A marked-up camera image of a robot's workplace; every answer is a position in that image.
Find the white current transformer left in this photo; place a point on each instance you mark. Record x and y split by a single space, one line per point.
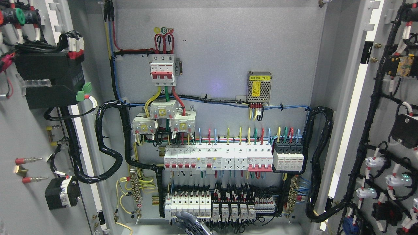
141 124

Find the black digital power meter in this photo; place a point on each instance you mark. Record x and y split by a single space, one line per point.
52 79

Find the white rotary selector switch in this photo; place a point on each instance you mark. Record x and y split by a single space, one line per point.
62 192

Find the black white surge protector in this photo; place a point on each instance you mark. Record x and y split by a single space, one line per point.
288 158

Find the white socket breaker row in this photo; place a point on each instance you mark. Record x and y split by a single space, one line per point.
234 157

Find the brass terminal bar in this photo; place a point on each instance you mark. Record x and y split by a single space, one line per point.
292 196
135 189

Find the white current transformer right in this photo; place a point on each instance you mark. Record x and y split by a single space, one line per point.
185 123

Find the brass terminal bar right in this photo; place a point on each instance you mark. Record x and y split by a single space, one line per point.
292 196

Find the dark grey robot hand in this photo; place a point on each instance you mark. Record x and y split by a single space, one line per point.
191 225

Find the white current transformer middle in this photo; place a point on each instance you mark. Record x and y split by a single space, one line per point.
164 109

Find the black relay terminal row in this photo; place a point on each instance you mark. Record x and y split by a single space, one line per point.
241 205

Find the white lower breaker row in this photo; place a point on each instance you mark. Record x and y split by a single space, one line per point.
197 203

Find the red handled circuit breaker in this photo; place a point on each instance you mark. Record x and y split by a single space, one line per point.
260 158

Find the grey cabinet door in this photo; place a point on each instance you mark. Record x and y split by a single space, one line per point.
25 142
365 165

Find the white current transformer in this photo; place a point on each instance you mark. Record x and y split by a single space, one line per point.
185 123
164 109
141 124

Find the red main circuit breaker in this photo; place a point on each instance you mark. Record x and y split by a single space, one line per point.
163 70

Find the brass terminal bar left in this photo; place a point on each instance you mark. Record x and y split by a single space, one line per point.
135 189

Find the metal mesh power supply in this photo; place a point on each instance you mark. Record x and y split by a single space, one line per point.
259 86

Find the white red breaker row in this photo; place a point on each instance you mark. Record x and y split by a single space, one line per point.
199 157

